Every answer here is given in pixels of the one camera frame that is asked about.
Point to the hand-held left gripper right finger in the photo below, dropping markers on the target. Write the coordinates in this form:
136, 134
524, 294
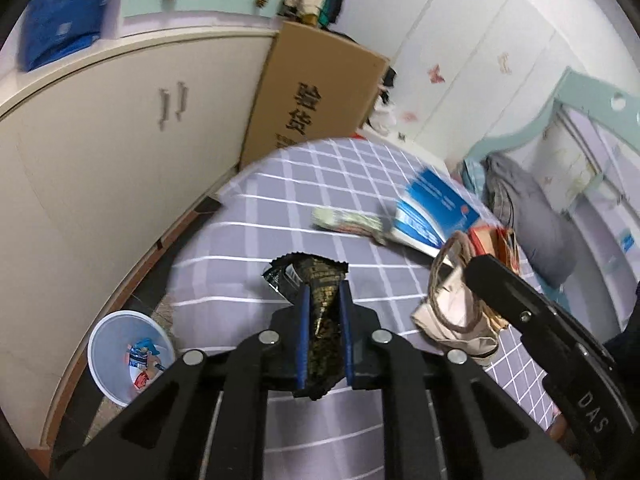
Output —
346, 340

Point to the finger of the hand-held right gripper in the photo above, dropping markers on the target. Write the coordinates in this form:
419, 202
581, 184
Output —
500, 285

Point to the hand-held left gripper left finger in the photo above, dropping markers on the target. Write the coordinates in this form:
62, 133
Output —
302, 345

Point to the orange red paper packet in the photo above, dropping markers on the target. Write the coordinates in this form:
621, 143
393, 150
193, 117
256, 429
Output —
492, 240

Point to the black snack wrapper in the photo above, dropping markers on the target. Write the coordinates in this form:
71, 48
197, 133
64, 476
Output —
320, 285

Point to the blue white paper box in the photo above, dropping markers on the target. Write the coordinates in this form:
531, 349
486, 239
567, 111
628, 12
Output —
435, 210

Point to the pale plastic wrapper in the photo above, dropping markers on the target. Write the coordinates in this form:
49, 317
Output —
350, 222

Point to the blue white snack wrapper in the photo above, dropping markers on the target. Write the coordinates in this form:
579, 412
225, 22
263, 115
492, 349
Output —
142, 352

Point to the small red wrapper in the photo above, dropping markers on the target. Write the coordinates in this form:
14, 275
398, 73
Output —
141, 382

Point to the pale blue plastic bin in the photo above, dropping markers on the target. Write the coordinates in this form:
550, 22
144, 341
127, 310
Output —
107, 360

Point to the grey quilt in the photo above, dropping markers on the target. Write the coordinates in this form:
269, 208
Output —
535, 220

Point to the teal candy print bed sheet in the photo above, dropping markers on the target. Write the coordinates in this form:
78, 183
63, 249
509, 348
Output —
472, 175

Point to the round table, checked purple cloth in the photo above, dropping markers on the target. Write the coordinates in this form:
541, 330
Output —
300, 195

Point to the faded pink flower sticker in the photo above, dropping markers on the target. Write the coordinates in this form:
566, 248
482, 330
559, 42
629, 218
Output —
410, 116

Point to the red plastic stool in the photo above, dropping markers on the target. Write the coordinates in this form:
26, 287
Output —
357, 136

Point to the white plastic bag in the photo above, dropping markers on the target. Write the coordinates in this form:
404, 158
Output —
382, 117

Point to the pink butterfly sticker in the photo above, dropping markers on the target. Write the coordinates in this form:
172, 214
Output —
435, 74

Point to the pale butterfly sticker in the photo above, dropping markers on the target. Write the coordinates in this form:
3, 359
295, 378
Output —
505, 62

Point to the black bag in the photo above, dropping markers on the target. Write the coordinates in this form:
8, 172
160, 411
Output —
389, 82

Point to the large cardboard box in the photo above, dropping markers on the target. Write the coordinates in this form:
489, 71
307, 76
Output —
310, 90

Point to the white low cabinet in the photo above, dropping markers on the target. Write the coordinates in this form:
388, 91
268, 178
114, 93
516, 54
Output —
100, 185

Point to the white wardrobe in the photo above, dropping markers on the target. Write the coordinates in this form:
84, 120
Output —
475, 20

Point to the blue patterned bag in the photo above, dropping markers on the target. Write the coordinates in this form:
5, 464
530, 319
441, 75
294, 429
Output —
65, 20

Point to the small blue wall box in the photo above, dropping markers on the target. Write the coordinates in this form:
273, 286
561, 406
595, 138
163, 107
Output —
626, 241

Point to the teal bunk bed frame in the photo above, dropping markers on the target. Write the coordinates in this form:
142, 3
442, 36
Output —
545, 120

